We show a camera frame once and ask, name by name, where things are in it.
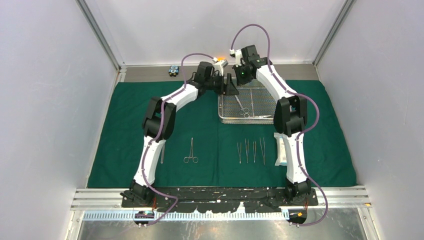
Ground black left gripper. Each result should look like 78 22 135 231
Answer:
205 73 240 97

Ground steel ring-handled scissors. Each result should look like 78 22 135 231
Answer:
235 97 252 118

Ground metal mesh instrument tray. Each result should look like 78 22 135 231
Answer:
218 79 276 125

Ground steel surgical forceps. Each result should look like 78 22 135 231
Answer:
236 142 243 164

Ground steel needle holder clamp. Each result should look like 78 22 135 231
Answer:
252 141 257 163

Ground green surgical drape cloth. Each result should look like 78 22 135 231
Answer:
87 80 357 188

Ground white sterile packet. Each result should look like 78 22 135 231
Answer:
274 139 284 166

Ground steel ring-handled hemostat clamp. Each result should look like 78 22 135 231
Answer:
183 138 199 164

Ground long steel probe rod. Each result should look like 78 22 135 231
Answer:
160 146 166 164

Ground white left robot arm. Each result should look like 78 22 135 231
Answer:
121 58 237 207

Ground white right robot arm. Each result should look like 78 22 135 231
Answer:
229 45 312 205

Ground blue owl toy block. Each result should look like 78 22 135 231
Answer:
168 65 180 77

